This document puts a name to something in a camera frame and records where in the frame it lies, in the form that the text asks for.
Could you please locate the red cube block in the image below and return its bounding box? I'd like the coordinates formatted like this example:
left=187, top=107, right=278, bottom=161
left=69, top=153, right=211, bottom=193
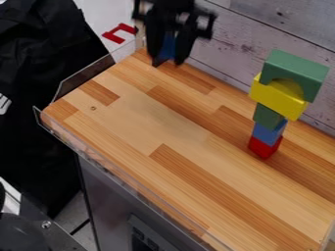
left=247, top=134, right=284, bottom=160

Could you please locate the black metal base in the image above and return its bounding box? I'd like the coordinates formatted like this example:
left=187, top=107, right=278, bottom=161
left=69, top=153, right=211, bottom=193
left=0, top=182, right=89, bottom=251

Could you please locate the green arch block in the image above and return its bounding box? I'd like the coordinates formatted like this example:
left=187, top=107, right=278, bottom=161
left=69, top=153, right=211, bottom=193
left=259, top=49, right=331, bottom=104

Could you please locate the yellow block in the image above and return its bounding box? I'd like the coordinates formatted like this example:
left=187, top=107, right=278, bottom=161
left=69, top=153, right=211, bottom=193
left=248, top=73, right=311, bottom=123

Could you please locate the green cube block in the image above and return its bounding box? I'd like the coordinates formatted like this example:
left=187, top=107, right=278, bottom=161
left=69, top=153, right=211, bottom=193
left=251, top=102, right=290, bottom=131

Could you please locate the black fabric cover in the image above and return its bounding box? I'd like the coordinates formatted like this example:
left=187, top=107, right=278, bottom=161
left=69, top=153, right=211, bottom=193
left=0, top=0, right=116, bottom=220

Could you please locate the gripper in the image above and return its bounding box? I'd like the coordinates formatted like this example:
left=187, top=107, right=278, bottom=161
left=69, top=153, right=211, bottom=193
left=130, top=0, right=219, bottom=69

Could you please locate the blue block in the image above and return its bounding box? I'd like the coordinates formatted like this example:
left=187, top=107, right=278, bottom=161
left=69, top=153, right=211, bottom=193
left=158, top=30, right=178, bottom=65
left=251, top=119, right=290, bottom=147

